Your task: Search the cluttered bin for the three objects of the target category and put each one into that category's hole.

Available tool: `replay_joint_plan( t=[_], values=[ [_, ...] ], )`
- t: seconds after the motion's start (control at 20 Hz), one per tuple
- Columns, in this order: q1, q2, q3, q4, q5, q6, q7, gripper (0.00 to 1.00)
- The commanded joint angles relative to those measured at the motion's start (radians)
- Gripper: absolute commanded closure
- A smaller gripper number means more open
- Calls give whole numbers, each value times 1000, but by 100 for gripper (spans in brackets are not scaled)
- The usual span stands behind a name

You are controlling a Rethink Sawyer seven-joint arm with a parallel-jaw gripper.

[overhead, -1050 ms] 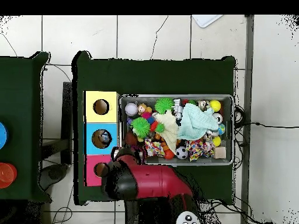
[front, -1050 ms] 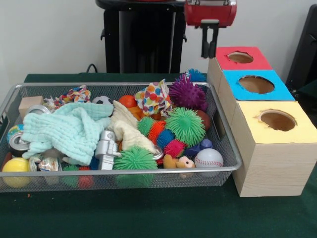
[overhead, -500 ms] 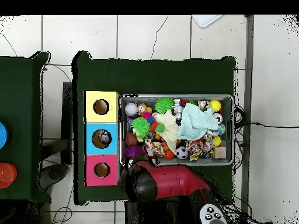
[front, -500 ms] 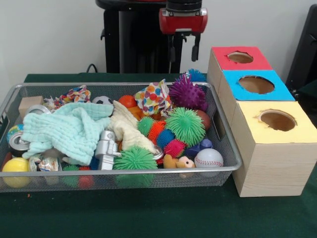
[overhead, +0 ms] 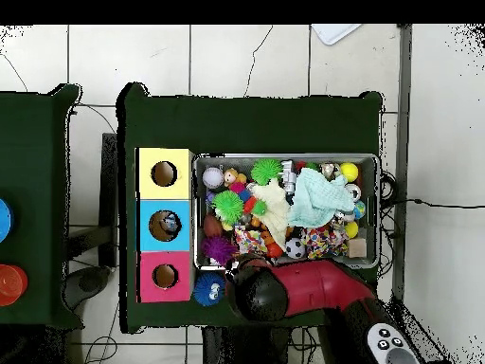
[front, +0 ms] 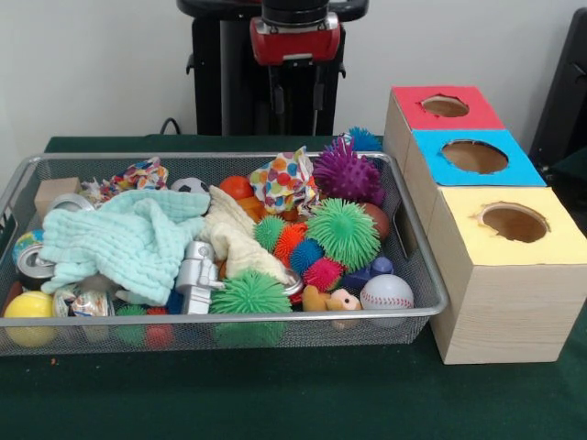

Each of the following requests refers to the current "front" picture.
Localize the black cable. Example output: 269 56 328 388
159 117 194 137

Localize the mint green cloth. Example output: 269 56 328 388
39 188 212 306

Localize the small soccer ball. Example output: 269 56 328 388
170 177 211 196

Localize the white baseball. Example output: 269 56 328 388
360 273 415 327

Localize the large green spiky ball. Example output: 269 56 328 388
305 197 382 270

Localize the dark green tablecloth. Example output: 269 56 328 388
0 135 587 440

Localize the yellow ball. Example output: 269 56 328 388
3 290 57 347

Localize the blue spiky ball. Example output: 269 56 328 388
341 126 384 155

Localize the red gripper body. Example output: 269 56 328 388
249 12 347 68

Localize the wooden cube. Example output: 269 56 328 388
35 177 83 217

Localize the wooden box with three holes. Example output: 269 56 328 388
382 84 587 367

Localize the purple spiky ball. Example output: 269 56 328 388
312 136 385 206

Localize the cream cloth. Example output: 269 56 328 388
199 185 299 283

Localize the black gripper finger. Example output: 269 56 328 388
269 63 286 116
313 61 328 112

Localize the silver toy robot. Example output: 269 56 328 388
175 240 226 315

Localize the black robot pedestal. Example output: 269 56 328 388
176 0 371 137

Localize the black chair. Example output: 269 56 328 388
526 6 587 193

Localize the silver mesh bin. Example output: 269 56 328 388
0 150 449 357

